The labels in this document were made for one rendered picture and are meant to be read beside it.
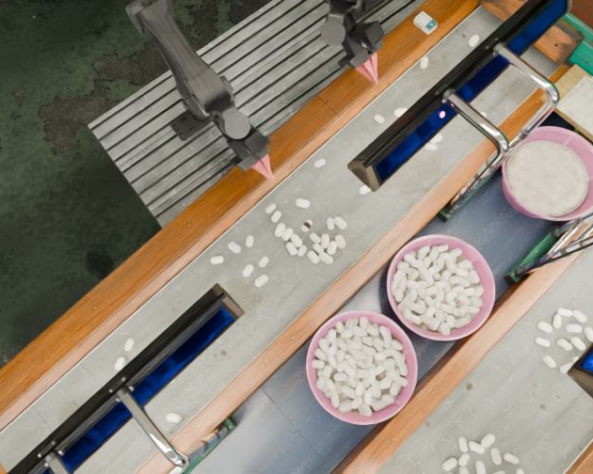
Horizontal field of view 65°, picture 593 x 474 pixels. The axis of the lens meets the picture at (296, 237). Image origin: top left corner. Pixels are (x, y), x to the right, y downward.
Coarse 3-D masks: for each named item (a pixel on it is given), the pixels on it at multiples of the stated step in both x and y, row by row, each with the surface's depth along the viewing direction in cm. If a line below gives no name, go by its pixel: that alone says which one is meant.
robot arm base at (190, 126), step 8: (200, 112) 135; (176, 120) 141; (184, 120) 141; (192, 120) 141; (200, 120) 140; (208, 120) 141; (176, 128) 141; (184, 128) 140; (192, 128) 141; (200, 128) 141; (184, 136) 140
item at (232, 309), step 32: (192, 320) 83; (224, 320) 86; (160, 352) 81; (192, 352) 85; (128, 384) 80; (160, 384) 84; (96, 416) 79; (128, 416) 84; (64, 448) 78; (96, 448) 83
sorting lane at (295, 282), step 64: (448, 64) 136; (384, 128) 132; (448, 128) 131; (320, 192) 127; (384, 192) 127; (256, 256) 123; (128, 320) 120; (256, 320) 119; (64, 384) 117; (192, 384) 116; (0, 448) 113; (128, 448) 112
